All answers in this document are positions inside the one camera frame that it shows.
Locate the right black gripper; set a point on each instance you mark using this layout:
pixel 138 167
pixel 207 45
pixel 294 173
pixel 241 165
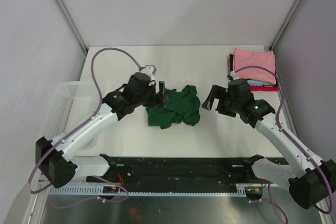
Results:
pixel 217 92

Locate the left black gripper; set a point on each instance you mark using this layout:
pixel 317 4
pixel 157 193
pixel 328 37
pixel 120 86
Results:
pixel 162 97

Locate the green t shirt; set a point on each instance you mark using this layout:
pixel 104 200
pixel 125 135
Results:
pixel 183 107

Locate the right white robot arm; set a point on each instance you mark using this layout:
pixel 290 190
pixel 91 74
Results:
pixel 308 178

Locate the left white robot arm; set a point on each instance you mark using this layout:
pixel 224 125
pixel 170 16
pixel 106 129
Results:
pixel 57 158

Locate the red folded t shirt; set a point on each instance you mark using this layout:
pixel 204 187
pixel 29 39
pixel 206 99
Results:
pixel 264 89

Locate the black printed folded t shirt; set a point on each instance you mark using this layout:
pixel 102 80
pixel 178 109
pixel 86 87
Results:
pixel 252 82

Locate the pink folded t shirt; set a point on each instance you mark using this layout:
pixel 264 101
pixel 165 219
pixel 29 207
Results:
pixel 243 58

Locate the white plastic basket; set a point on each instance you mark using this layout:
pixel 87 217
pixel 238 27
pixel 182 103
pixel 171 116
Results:
pixel 73 102

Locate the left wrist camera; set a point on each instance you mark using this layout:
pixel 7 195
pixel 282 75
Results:
pixel 149 70

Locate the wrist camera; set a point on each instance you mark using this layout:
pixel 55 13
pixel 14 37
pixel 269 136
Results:
pixel 149 70
pixel 233 76

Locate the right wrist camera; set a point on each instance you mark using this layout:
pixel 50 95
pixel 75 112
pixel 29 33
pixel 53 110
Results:
pixel 233 76

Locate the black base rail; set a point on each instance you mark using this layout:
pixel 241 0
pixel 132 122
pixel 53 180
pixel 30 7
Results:
pixel 180 172

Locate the grey slotted cable duct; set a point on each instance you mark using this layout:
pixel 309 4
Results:
pixel 109 190

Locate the right aluminium frame post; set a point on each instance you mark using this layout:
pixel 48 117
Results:
pixel 294 8

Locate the aluminium frame post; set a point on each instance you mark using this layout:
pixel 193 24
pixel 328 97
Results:
pixel 71 25
pixel 294 8

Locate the left aluminium frame post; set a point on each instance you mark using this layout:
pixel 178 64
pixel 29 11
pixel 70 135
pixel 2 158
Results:
pixel 71 25

